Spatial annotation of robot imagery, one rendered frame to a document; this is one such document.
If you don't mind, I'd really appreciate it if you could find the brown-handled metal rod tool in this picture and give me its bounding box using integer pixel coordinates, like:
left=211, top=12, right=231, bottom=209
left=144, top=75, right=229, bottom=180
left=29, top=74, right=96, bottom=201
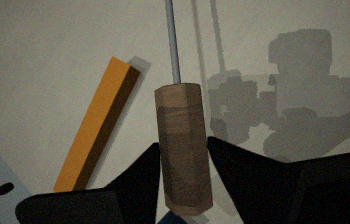
left=154, top=0, right=213, bottom=216

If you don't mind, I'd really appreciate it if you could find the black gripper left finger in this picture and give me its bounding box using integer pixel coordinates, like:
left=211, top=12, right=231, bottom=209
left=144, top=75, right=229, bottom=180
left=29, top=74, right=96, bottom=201
left=15, top=142, right=161, bottom=224

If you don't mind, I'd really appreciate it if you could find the orange rectangular bar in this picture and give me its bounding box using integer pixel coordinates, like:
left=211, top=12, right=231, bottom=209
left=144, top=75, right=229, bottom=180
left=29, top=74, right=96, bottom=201
left=53, top=56, right=140, bottom=193

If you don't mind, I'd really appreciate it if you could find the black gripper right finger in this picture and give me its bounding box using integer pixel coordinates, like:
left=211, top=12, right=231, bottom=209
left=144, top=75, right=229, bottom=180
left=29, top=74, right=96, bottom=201
left=207, top=136, right=350, bottom=224

